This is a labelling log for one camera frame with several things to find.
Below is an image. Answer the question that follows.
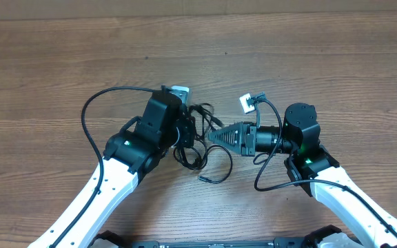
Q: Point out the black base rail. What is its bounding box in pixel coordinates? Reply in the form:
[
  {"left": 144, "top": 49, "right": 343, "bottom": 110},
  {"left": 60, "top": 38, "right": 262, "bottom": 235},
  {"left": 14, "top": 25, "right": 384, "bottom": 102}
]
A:
[{"left": 89, "top": 225, "right": 363, "bottom": 248}]

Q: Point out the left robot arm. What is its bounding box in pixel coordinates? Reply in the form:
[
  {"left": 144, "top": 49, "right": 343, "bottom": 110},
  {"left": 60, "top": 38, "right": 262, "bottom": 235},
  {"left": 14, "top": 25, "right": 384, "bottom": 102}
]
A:
[{"left": 31, "top": 86, "right": 194, "bottom": 247}]

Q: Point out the black USB cable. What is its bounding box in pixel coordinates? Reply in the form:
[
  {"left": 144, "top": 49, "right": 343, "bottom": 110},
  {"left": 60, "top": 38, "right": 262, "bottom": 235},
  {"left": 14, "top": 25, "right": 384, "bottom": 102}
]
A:
[
  {"left": 198, "top": 144, "right": 234, "bottom": 185},
  {"left": 172, "top": 103, "right": 225, "bottom": 171}
]

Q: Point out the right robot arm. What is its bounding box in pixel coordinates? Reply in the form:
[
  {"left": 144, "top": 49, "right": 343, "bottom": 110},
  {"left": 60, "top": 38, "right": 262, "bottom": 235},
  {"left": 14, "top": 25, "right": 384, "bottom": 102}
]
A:
[{"left": 208, "top": 103, "right": 397, "bottom": 247}]

